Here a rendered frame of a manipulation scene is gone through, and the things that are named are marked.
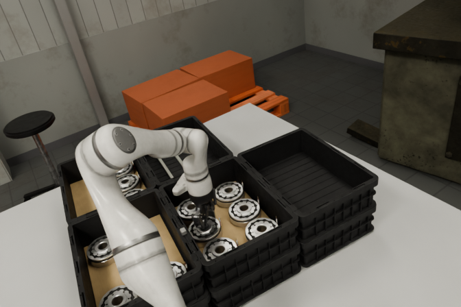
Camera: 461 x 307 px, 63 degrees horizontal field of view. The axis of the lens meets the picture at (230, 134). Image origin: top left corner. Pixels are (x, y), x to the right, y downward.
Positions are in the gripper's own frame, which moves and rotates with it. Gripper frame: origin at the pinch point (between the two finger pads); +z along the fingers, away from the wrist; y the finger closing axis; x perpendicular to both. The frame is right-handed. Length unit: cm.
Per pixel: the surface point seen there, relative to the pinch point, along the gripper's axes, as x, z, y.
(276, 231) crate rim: -24.3, -7.7, -6.7
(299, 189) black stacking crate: -25.0, 2.4, 23.0
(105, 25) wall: 181, -10, 206
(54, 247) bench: 63, 15, -9
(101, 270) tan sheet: 26.5, 2.2, -22.6
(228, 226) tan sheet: -6.0, 2.3, 1.6
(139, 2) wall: 159, -22, 236
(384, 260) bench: -53, 15, 9
